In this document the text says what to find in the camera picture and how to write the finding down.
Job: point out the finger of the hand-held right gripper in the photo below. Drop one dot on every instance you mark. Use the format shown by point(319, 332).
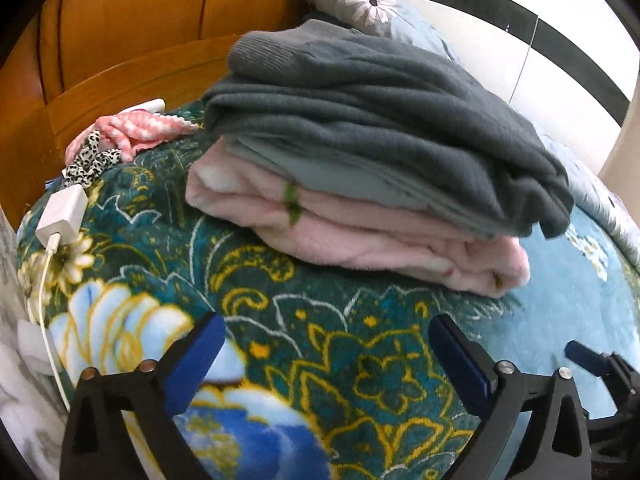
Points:
point(585, 352)

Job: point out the pink white knit cloth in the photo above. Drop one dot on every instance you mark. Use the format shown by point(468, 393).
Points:
point(135, 127)

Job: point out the leopard print scrunchie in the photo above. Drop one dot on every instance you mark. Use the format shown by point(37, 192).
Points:
point(90, 160)

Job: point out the white plastic item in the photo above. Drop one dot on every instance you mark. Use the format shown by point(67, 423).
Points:
point(150, 106)

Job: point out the cream door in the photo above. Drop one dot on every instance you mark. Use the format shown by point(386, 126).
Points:
point(625, 160)

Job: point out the grey knit sweater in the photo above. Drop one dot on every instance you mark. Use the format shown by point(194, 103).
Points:
point(375, 105)

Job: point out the light blue daisy quilt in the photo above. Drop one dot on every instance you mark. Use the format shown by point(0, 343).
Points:
point(360, 5)

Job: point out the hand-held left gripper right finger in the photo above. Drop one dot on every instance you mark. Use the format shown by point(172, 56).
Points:
point(460, 365)

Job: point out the grey green folded garment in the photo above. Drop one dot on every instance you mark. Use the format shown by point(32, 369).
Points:
point(340, 175)

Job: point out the white wardrobe with black stripe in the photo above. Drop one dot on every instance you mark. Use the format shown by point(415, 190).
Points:
point(575, 60)

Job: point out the white charger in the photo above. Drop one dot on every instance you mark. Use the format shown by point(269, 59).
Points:
point(60, 217)

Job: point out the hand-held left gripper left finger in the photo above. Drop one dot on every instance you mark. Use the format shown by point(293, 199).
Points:
point(195, 360)

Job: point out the wooden headboard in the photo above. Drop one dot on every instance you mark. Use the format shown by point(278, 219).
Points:
point(125, 20)

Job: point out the green floral blanket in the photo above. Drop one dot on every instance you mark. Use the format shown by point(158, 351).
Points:
point(325, 350)

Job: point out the pink fleece garment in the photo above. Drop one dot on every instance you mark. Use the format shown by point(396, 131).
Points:
point(375, 240)

